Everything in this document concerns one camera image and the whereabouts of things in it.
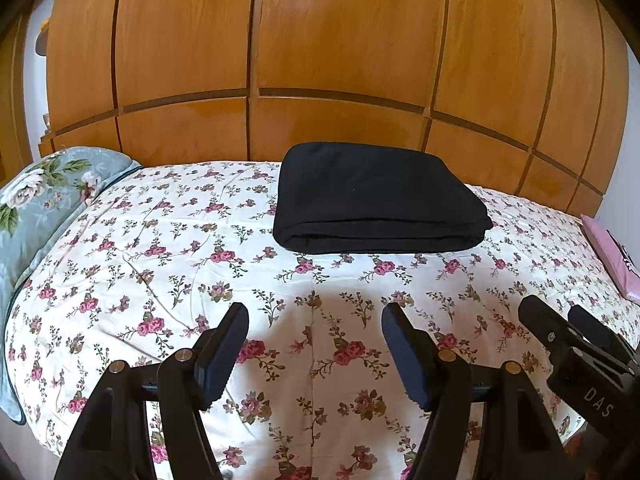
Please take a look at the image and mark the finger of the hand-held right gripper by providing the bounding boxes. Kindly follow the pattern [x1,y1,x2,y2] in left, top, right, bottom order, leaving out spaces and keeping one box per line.
[567,305,637,362]
[518,296,581,358]

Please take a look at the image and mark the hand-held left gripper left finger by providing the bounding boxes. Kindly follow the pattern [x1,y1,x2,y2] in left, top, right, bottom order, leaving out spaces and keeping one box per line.
[54,302,250,480]

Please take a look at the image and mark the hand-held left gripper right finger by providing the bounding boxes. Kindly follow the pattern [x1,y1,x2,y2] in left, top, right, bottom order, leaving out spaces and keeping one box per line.
[381,302,571,480]

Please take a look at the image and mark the black pants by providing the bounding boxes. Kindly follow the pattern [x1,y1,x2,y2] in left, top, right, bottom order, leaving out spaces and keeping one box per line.
[273,142,495,255]

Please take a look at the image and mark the pink cushion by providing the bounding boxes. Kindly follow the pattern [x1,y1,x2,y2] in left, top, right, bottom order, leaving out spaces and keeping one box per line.
[580,214,640,304]

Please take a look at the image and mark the floral bed sheet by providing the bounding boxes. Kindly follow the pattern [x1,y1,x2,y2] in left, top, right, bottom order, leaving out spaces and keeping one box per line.
[5,160,640,480]

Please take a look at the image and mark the blue floral pillow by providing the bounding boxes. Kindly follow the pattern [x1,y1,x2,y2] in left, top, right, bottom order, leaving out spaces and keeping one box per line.
[0,146,143,426]

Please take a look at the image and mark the wooden wardrobe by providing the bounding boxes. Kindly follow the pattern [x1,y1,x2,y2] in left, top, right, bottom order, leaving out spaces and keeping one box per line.
[37,0,632,219]

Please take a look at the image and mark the yellow object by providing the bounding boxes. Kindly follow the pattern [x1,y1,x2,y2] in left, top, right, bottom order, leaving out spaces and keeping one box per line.
[35,19,52,57]

